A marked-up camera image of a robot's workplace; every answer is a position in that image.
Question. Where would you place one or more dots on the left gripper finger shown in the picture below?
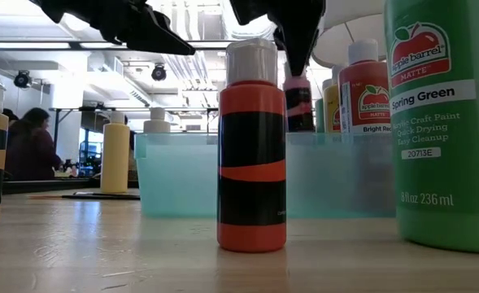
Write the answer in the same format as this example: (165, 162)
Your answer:
(162, 38)

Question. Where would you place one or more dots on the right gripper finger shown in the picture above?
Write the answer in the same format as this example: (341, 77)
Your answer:
(298, 49)

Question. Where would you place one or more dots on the small pink paint bottle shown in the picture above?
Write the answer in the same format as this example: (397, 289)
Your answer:
(299, 101)

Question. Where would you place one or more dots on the large yellow paint bottle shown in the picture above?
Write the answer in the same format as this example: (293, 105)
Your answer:
(115, 163)
(331, 106)

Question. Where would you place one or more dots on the large red paint bottle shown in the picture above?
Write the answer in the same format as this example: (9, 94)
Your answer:
(365, 73)

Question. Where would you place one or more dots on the small red paint bottle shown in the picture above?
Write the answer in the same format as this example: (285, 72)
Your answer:
(251, 97)

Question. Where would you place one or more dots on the large white paint bottle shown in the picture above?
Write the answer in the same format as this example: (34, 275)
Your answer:
(157, 122)

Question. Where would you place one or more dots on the black ceiling spotlight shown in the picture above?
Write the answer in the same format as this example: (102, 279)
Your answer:
(22, 78)
(158, 72)

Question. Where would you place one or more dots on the white-shaded table lamp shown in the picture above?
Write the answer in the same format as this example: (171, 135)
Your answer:
(336, 45)

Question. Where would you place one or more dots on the black overhead crossbar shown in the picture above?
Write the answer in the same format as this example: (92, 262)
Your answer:
(40, 45)

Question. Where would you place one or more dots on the person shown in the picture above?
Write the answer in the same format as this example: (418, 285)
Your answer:
(10, 116)
(31, 150)

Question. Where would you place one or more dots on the teal translucent plastic bin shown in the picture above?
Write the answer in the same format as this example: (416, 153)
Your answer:
(174, 179)

